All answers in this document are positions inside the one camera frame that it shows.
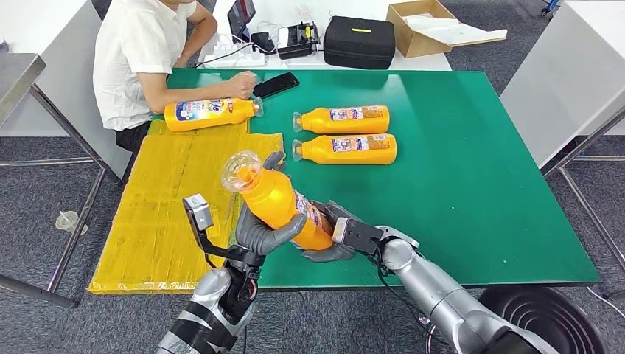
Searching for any person's right hand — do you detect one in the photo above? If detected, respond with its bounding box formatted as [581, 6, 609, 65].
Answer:
[226, 70, 258, 101]

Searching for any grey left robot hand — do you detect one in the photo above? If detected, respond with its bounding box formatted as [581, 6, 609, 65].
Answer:
[235, 150, 309, 257]

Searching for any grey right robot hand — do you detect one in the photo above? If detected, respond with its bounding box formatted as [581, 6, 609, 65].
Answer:
[300, 200, 360, 265]

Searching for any black smartphone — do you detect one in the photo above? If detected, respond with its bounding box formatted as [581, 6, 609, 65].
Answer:
[252, 72, 301, 100]

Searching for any orange detergent bottle clear cap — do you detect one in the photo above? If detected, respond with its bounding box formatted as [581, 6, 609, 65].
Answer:
[292, 105, 391, 135]
[291, 133, 398, 166]
[164, 97, 265, 133]
[220, 150, 335, 251]

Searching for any white power strip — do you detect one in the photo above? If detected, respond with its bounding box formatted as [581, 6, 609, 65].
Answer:
[202, 43, 266, 69]

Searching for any black power adapter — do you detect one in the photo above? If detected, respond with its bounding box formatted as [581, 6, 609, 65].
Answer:
[250, 31, 277, 55]

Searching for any black label printer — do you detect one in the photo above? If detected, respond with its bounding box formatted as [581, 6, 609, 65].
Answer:
[277, 21, 321, 60]

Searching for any black tablet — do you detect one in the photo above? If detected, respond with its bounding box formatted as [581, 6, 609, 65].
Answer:
[226, 0, 256, 44]

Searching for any yellow taped cardboard mat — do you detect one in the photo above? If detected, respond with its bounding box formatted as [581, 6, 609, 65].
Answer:
[88, 119, 285, 296]

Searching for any person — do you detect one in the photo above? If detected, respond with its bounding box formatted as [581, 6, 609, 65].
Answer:
[92, 0, 258, 153]

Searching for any black zip case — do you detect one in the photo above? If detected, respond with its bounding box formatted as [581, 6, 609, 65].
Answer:
[323, 15, 397, 70]

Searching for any brown cardboard box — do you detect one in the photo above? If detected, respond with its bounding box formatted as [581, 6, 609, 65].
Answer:
[385, 0, 453, 58]

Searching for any white desk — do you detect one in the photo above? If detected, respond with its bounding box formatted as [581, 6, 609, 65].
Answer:
[0, 0, 133, 181]

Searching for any clear plastic cup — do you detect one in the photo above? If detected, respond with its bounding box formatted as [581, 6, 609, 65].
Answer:
[55, 210, 89, 237]

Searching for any white paper sheet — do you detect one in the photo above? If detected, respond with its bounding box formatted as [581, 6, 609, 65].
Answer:
[402, 14, 509, 49]

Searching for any stainless steel table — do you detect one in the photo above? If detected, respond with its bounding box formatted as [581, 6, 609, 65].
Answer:
[0, 52, 108, 310]

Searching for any black round stool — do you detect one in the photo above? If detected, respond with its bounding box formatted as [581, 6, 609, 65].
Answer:
[478, 287, 609, 354]

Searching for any white side table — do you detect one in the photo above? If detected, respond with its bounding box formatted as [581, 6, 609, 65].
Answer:
[499, 1, 625, 169]

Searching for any black power cable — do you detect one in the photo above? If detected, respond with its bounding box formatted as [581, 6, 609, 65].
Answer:
[194, 43, 255, 69]

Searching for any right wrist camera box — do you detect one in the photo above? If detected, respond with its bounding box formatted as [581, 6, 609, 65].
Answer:
[332, 217, 385, 256]

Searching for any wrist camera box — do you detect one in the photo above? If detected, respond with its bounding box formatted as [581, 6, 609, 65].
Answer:
[182, 193, 218, 255]
[332, 217, 385, 256]

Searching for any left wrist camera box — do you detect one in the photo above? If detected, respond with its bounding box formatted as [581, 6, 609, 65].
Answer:
[182, 193, 218, 255]

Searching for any steel table leg frame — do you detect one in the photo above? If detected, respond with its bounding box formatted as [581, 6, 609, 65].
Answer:
[539, 105, 625, 302]

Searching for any white floor cable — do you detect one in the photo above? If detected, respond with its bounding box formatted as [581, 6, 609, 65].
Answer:
[585, 285, 625, 321]

